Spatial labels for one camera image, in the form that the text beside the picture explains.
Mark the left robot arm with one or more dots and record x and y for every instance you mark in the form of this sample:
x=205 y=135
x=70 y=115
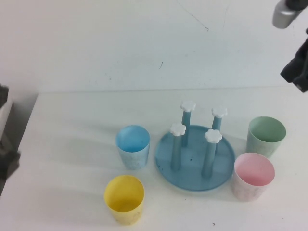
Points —
x=3 y=95

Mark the yellow plastic cup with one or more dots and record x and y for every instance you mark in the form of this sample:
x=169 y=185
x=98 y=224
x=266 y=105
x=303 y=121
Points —
x=125 y=214

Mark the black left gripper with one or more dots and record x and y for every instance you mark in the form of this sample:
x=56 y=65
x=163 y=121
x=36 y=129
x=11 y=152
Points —
x=7 y=161

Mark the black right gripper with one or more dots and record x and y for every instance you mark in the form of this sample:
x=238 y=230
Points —
x=297 y=67

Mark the blue cup stand white caps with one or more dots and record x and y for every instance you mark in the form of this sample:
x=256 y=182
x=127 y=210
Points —
x=192 y=178

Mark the light blue plastic cup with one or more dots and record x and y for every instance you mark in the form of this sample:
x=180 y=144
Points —
x=134 y=158

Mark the mint green plastic cup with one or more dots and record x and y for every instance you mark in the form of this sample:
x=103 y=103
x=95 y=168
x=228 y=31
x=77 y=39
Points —
x=260 y=149

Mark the pink plastic cup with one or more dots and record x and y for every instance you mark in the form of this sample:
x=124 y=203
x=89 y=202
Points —
x=245 y=190

